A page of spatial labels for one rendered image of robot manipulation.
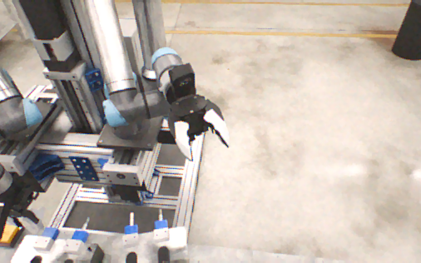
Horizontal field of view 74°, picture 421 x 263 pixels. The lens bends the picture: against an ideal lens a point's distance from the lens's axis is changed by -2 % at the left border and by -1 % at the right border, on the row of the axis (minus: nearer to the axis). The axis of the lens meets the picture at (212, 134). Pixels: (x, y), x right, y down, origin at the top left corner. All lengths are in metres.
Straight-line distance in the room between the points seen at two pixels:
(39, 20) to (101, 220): 1.25
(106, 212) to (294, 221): 1.26
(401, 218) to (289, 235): 0.82
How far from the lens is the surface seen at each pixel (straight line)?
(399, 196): 2.57
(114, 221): 1.92
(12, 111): 0.92
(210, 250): 1.11
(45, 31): 1.12
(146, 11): 0.91
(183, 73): 0.53
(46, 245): 1.13
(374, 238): 2.28
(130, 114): 0.75
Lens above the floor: 1.83
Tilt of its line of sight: 46 degrees down
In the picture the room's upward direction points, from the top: straight up
